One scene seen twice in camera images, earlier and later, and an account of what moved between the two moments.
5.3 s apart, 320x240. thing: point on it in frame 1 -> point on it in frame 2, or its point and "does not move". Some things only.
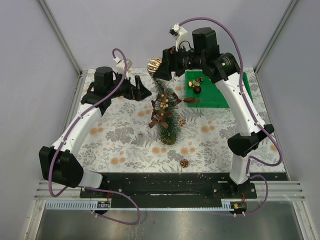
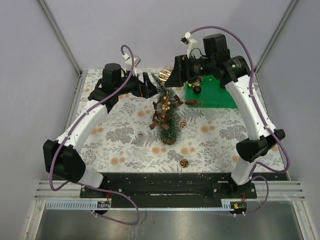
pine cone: [182, 122] does not move
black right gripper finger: [166, 66] -> [178, 75]
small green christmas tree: [167, 112] does not move
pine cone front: [184, 163] does not move
